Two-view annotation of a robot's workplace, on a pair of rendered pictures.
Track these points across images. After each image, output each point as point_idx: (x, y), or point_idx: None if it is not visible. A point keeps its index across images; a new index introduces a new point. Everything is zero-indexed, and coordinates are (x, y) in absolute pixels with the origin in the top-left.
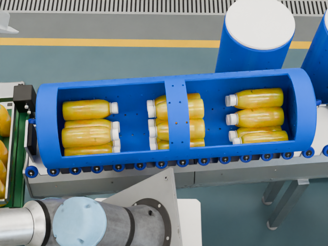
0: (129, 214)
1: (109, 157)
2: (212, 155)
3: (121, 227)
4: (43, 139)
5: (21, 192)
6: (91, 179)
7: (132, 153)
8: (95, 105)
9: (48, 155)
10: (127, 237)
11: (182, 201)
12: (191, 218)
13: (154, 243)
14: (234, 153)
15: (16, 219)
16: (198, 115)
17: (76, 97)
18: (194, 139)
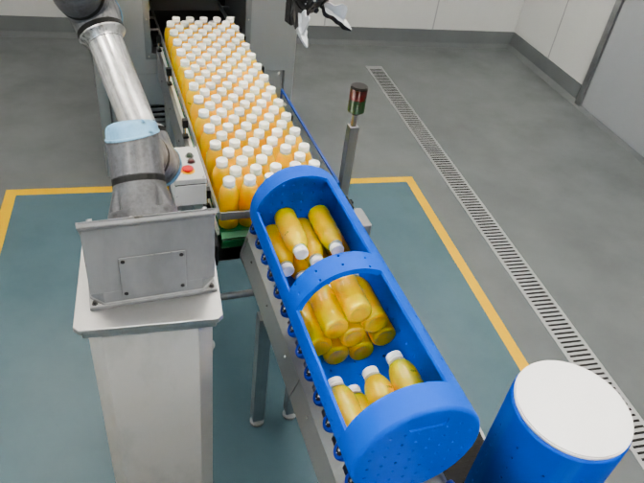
0: (150, 174)
1: (267, 246)
2: (302, 349)
3: (130, 161)
4: (265, 183)
5: (239, 239)
6: (264, 284)
7: (276, 261)
8: (329, 226)
9: (255, 198)
10: (123, 174)
11: (218, 302)
12: (195, 310)
13: (125, 207)
14: (311, 373)
15: (136, 105)
16: (345, 307)
17: (344, 228)
18: (320, 329)
